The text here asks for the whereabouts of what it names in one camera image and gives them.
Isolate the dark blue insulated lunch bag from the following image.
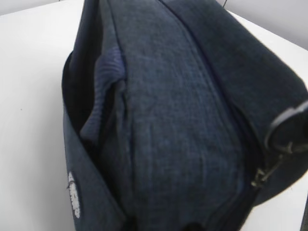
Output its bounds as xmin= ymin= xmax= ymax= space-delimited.
xmin=62 ymin=0 xmax=308 ymax=231

